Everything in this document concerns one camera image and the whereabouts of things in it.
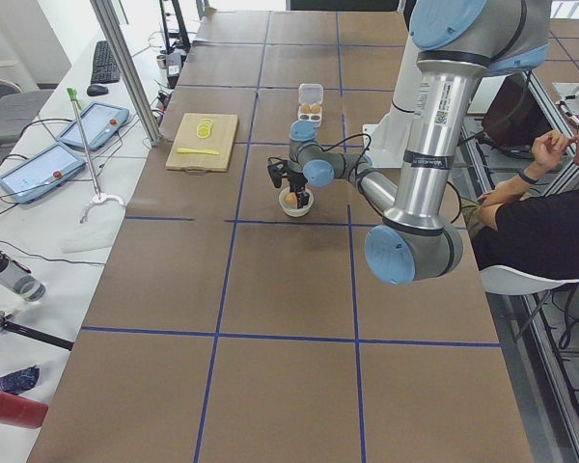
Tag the front lemon slice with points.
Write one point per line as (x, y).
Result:
(203, 135)

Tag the black computer mouse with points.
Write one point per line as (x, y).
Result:
(96, 90)

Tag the white bowl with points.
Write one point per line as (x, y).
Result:
(294, 210)

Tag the clear plastic egg box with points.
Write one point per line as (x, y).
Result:
(310, 100)

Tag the blue teach pendant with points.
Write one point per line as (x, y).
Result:
(101, 121)
(41, 173)

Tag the yellow plastic knife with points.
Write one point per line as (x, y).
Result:
(197, 151)

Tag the seated person black shirt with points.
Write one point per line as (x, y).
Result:
(535, 235)

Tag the wooden cutting board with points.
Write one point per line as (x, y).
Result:
(222, 139)

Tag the far blue teach pendant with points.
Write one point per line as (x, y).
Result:
(101, 121)

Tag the white chair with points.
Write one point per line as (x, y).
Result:
(503, 280)

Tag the red bottle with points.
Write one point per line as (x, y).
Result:
(21, 411)

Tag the reach grabber stick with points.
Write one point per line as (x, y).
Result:
(99, 197)

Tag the black keyboard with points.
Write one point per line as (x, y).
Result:
(105, 69)

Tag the aluminium frame post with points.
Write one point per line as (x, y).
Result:
(111, 29)

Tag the clear water bottle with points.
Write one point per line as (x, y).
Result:
(19, 279)

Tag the near blue teach pendant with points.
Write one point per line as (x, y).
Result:
(41, 173)

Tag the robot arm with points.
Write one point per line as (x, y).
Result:
(452, 46)

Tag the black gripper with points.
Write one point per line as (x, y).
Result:
(297, 180)

